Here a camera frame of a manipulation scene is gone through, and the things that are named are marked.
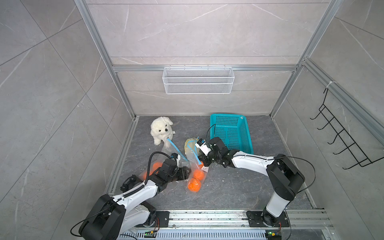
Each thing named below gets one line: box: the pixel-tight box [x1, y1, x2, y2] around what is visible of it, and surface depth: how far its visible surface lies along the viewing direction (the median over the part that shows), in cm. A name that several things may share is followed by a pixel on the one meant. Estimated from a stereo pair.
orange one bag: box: [193, 169, 205, 181], surface depth 85 cm
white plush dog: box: [150, 116, 174, 146], surface depth 92 cm
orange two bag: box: [188, 177, 201, 193], surface depth 80 cm
